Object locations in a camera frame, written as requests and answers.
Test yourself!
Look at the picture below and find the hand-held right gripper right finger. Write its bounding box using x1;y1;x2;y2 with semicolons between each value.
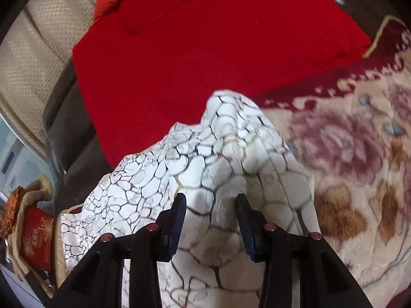
235;194;373;308

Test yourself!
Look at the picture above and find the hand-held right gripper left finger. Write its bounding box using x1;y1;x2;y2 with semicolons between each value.
48;193;187;308

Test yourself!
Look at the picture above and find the white black crackle print coat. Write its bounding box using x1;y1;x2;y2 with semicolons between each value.
59;90;318;308

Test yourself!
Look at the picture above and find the floral red beige blanket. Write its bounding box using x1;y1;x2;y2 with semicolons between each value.
254;14;411;308

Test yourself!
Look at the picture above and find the red cardboard box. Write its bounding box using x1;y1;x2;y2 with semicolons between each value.
21;206;54;272

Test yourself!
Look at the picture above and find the beige padded coat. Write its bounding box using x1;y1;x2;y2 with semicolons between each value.
6;175;68;296

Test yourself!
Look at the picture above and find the orange black patterned cloth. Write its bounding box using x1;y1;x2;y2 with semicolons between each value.
0;186;24;236

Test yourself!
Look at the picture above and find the red sofa cover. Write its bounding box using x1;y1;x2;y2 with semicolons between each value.
72;0;373;169

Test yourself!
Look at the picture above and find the beige dotted curtain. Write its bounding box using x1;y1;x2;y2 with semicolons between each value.
0;0;100;148

